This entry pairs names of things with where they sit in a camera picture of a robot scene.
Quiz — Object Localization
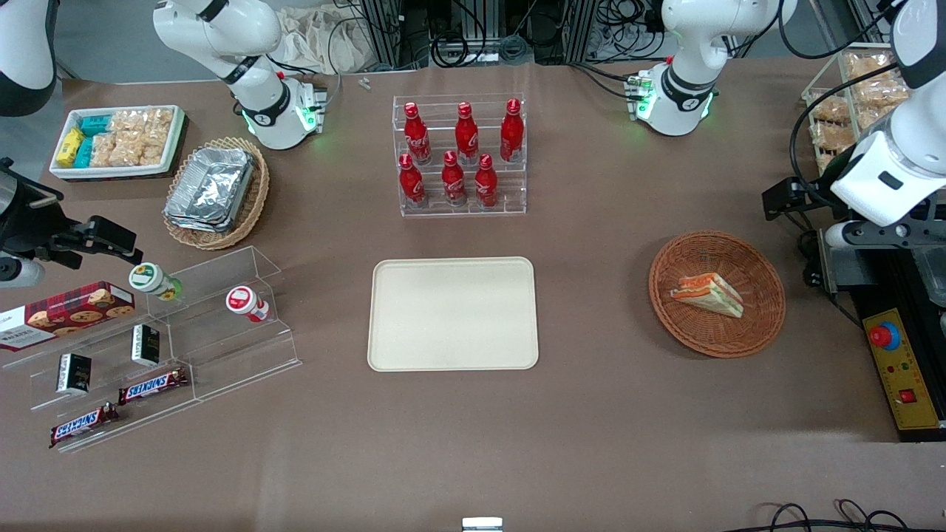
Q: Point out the triangular sandwich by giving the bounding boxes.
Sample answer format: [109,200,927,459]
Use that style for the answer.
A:
[670,273,745,319]

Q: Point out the white rectangular snack tray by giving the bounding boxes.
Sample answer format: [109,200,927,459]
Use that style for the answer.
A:
[49,104,186,181]

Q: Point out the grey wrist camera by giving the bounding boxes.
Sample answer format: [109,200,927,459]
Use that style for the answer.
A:
[824,220,946,250]
[0,255,47,289]

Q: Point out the clear acrylic bottle rack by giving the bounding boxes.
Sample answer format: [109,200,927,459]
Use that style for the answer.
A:
[392,93,528,217]

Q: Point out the beige crumpled cloth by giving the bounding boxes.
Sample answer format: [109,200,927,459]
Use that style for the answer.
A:
[277,6,370,75]

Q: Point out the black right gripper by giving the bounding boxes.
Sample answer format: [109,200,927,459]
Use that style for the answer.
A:
[0,159,143,268]

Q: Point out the black coiled cable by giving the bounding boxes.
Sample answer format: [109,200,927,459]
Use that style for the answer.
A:
[431,33,492,69]

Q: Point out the black base cables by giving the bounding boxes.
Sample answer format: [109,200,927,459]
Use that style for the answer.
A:
[569,59,644,100]

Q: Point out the clear metal-rimmed container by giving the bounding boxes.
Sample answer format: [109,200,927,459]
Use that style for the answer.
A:
[905,248,946,307]

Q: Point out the red lid yogurt bottle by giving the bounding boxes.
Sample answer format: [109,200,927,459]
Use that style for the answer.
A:
[225,285,270,324]

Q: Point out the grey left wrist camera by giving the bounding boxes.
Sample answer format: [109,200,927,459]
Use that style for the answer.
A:
[824,220,946,250]

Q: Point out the aluminium frame rack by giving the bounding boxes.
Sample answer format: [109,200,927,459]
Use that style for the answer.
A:
[360,0,614,71]

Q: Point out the yellow snack packet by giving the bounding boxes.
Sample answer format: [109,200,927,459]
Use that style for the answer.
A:
[56,127,84,168]

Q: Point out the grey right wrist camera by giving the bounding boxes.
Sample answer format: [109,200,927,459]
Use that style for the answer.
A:
[0,255,47,289]

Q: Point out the clear acrylic stepped shelf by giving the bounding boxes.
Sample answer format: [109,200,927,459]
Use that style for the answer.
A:
[0,296,199,453]
[145,245,302,403]

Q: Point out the black appliance power cable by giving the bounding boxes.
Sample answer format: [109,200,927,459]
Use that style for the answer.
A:
[794,222,823,290]

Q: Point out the silver foil tray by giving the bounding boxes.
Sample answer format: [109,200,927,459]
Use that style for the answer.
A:
[163,147,256,226]
[166,214,236,235]

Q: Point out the clear rice cracker bag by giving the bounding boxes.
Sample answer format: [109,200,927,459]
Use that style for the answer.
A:
[109,133,146,168]
[144,108,175,165]
[108,109,149,136]
[89,133,118,168]

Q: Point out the red cola bottle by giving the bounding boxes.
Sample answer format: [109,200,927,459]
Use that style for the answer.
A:
[441,150,468,208]
[398,153,427,208]
[455,102,480,165]
[403,102,432,165]
[474,153,499,208]
[500,98,525,163]

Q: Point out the tan oval wicker basket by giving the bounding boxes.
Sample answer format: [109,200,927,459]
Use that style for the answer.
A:
[162,137,270,251]

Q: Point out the grey metal plate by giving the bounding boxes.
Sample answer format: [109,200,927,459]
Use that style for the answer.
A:
[817,229,880,295]

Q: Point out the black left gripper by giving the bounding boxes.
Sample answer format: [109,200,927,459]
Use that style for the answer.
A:
[763,144,862,222]

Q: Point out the red tartan cookie box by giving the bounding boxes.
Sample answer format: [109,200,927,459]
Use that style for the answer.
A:
[0,281,136,352]

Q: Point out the small black box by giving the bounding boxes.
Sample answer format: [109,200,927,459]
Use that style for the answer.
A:
[57,353,92,395]
[132,324,161,368]

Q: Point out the beige plastic tray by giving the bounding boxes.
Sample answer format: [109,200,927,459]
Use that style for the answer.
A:
[367,256,540,372]

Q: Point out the Snickers chocolate bar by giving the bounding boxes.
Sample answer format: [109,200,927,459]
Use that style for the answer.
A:
[118,367,190,406]
[50,403,120,449]

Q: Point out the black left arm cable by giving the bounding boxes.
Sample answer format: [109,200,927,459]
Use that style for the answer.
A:
[780,0,946,215]

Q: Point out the black floor cables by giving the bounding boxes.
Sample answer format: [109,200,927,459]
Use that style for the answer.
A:
[739,499,946,532]

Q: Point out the brown round wicker basket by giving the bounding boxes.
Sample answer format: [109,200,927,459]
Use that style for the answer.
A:
[648,231,786,359]

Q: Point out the black appliance housing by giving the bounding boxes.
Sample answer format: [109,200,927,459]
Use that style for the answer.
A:
[817,222,946,443]

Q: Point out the yellow control panel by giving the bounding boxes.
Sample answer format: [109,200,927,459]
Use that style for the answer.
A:
[862,308,945,431]

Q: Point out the white wire rack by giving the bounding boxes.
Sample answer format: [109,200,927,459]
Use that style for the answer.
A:
[802,42,911,178]

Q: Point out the green lid yogurt bottle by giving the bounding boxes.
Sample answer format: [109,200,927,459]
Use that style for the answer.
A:
[129,262,183,302]

